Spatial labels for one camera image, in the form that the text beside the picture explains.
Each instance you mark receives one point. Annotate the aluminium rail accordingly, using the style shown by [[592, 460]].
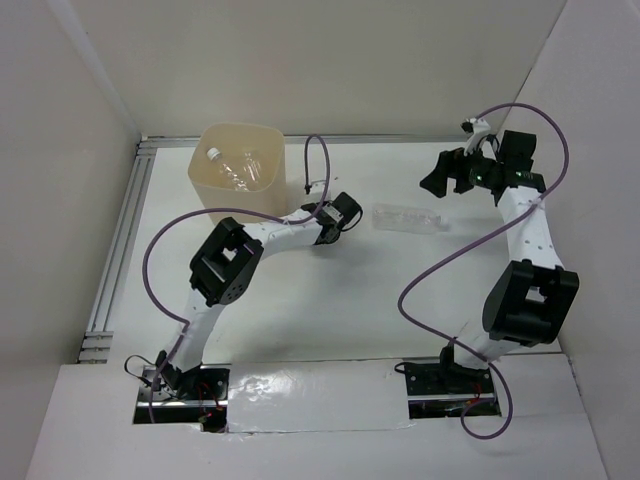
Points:
[[95, 346], [168, 142]]

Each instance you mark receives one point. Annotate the clear capless bottle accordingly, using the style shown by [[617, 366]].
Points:
[[406, 219]]

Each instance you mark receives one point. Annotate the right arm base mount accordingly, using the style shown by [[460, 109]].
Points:
[[432, 394]]

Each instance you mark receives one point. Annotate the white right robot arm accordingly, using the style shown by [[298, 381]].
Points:
[[531, 299]]

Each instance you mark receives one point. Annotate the left aluminium rail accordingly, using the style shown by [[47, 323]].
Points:
[[95, 346]]

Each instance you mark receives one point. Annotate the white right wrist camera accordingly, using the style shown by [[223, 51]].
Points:
[[477, 130]]

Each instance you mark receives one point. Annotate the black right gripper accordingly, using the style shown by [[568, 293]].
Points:
[[437, 180]]

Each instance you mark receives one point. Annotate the back aluminium rail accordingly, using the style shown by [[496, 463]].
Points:
[[168, 142]]

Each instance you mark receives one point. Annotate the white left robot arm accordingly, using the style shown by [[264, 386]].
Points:
[[223, 267]]

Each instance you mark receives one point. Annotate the beige plastic bin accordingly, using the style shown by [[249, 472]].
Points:
[[233, 139]]

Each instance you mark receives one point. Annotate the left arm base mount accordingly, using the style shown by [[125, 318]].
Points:
[[205, 405]]

